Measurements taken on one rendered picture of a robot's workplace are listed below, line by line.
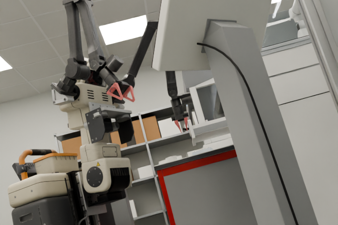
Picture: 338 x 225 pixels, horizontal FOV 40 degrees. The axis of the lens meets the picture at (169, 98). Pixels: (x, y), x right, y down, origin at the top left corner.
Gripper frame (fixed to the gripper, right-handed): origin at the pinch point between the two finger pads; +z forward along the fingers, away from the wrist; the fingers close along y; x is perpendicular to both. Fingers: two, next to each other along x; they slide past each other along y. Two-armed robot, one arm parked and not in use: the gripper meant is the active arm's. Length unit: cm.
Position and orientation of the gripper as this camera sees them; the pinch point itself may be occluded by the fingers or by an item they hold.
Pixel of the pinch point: (183, 130)
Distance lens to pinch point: 270.9
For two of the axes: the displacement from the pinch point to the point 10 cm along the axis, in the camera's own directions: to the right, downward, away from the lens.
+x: 0.7, 2.5, 9.7
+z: 2.7, 9.3, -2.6
